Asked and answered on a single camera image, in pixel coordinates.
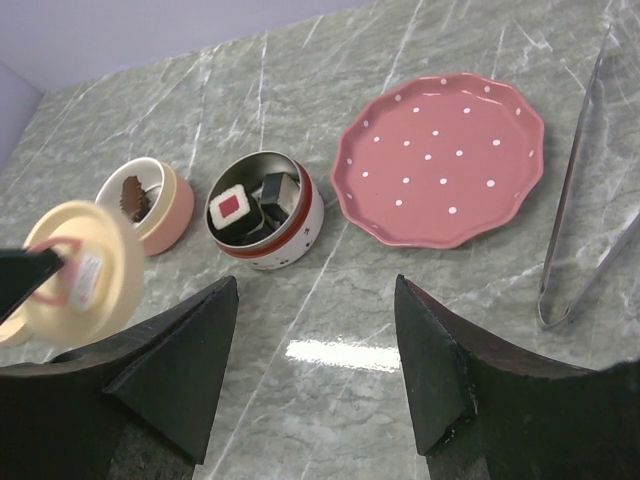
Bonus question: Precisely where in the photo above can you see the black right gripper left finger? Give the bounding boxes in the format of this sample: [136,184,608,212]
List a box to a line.
[1,276,238,479]

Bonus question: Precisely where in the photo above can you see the sushi roll red centre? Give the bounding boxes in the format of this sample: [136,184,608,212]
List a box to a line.
[209,184,263,244]

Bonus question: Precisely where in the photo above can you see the steel tongs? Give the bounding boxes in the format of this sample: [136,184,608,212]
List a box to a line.
[536,24,640,331]

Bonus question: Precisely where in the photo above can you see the steel bowl red band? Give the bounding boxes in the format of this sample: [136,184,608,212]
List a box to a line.
[204,151,324,270]

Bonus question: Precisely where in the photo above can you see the brown ridged food piece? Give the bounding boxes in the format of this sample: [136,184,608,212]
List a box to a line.
[120,176,150,223]

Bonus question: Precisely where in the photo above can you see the cream lid with label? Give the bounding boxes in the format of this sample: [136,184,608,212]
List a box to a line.
[1,200,145,347]

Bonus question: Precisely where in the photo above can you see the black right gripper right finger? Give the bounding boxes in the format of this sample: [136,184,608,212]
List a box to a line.
[394,276,639,479]

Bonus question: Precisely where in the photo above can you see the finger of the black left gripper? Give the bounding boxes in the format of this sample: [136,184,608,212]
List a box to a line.
[0,248,65,323]

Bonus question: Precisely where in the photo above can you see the sushi roll white top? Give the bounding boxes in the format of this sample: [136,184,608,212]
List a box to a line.
[259,172,300,222]

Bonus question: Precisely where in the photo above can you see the pink octagonal plate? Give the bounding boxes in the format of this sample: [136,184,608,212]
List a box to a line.
[330,73,545,250]

